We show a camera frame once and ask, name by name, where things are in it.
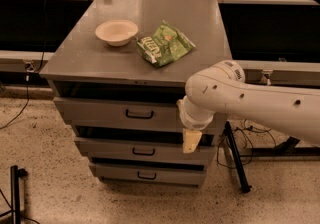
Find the grey top drawer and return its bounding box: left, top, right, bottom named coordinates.
left=53, top=96, right=230, bottom=136

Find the grey drawer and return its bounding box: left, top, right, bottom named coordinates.
left=75, top=137, right=215, bottom=166
left=53, top=96, right=230, bottom=136
left=89, top=163, right=206, bottom=186

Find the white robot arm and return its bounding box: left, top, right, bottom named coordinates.
left=177, top=60, right=320, bottom=153

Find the grey bottom drawer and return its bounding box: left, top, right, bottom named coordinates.
left=89, top=163, right=206, bottom=186

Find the grey metal drawer cabinet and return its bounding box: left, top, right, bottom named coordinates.
left=41, top=0, right=231, bottom=172

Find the grey middle drawer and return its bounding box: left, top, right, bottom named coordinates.
left=75, top=137, right=215, bottom=166

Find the green snack bag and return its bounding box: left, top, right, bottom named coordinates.
left=136, top=20, right=196, bottom=68

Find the black metal stand leg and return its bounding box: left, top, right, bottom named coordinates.
left=225, top=122, right=251, bottom=193

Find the black stand lower left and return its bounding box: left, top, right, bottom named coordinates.
left=0, top=165, right=26, bottom=224

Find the tangled black cables right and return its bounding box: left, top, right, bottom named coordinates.
left=215, top=119, right=292, bottom=170

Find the black cable left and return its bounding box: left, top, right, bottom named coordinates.
left=0, top=0, right=62, bottom=131

